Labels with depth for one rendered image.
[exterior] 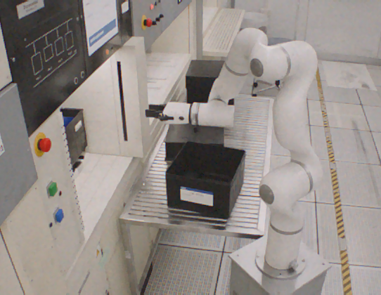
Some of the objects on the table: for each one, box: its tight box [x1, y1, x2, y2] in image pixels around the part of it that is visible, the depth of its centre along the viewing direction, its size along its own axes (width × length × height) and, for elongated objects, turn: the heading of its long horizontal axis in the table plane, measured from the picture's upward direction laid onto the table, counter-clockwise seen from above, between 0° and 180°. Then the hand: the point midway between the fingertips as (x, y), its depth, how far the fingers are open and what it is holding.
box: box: [185, 59, 235, 106], centre depth 258 cm, size 29×29×25 cm
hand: (152, 110), depth 164 cm, fingers open, 4 cm apart
